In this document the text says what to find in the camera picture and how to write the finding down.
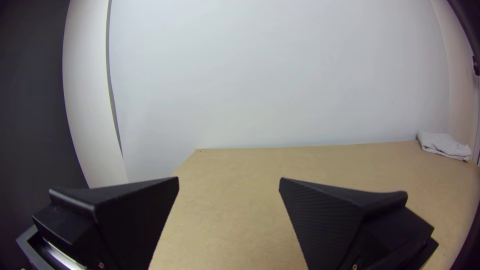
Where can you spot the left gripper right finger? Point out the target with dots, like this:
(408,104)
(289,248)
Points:
(337,225)

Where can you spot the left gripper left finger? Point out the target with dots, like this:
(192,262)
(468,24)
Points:
(127,221)

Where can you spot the white t-shirt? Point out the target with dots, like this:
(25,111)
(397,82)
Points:
(444,146)

